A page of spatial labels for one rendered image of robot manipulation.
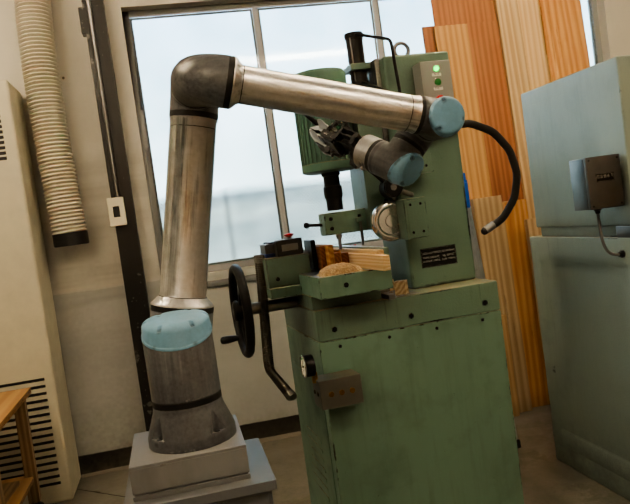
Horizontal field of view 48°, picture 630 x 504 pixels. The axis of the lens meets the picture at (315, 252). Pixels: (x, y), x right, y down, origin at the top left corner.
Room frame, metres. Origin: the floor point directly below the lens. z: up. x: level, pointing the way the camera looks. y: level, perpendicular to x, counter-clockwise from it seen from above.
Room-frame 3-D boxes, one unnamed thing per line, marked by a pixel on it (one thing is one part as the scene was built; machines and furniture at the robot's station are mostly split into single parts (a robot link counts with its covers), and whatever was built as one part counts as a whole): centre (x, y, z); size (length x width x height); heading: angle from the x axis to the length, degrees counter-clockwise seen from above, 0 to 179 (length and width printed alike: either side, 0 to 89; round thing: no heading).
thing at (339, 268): (1.99, -0.06, 0.91); 0.12 x 0.09 x 0.03; 104
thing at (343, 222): (2.26, -0.10, 1.03); 0.14 x 0.07 x 0.09; 104
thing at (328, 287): (2.22, 0.02, 0.87); 0.61 x 0.30 x 0.06; 14
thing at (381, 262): (2.14, -0.11, 0.92); 0.55 x 0.02 x 0.04; 14
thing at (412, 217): (2.15, -0.30, 1.02); 0.09 x 0.07 x 0.12; 14
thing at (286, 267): (2.20, 0.10, 0.92); 0.15 x 0.13 x 0.09; 14
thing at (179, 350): (1.55, 0.32, 0.81); 0.17 x 0.15 x 0.18; 11
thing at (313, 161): (2.26, -0.08, 1.35); 0.18 x 0.18 x 0.31
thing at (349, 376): (1.97, -0.01, 0.58); 0.12 x 0.08 x 0.08; 104
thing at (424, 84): (2.20, -0.43, 1.40); 0.10 x 0.06 x 0.16; 104
